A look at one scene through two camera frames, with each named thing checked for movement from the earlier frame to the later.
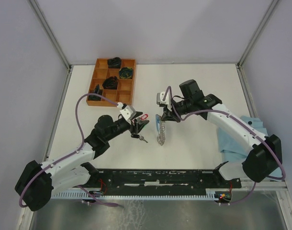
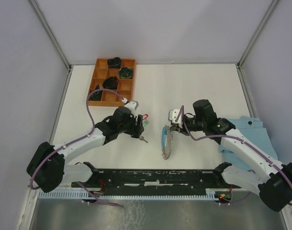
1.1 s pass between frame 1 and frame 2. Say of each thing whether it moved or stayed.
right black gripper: moved
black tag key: stayed
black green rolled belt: stayed
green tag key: stayed
